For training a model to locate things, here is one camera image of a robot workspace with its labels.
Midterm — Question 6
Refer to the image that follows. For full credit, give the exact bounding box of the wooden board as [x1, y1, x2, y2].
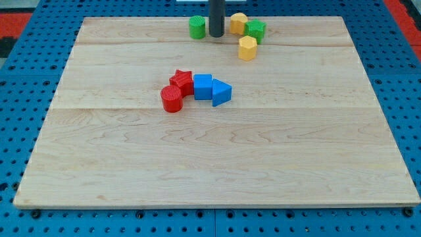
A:
[14, 16, 420, 209]

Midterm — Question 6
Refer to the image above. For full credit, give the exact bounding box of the yellow block at top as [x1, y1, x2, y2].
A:
[230, 13, 248, 35]

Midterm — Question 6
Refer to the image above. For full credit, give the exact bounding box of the blue triangle block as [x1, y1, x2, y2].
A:
[212, 79, 232, 107]

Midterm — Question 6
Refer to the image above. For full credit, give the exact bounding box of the blue cube block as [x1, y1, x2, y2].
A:
[193, 74, 212, 100]

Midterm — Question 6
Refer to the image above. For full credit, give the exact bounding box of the red cylinder block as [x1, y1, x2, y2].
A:
[161, 85, 183, 113]

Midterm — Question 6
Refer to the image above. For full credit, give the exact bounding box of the red star block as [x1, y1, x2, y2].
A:
[169, 69, 194, 97]

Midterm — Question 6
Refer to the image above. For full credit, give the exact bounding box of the yellow hexagon block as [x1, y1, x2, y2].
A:
[238, 36, 257, 61]

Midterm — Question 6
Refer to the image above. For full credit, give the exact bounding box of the green cylinder block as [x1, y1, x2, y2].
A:
[189, 15, 206, 40]

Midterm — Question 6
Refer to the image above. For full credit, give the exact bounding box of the green star block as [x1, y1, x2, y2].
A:
[243, 19, 266, 45]

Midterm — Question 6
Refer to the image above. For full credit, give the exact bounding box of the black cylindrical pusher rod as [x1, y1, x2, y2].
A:
[209, 0, 226, 38]

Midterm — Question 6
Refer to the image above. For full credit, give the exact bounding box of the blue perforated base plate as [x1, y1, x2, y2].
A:
[1, 0, 420, 236]

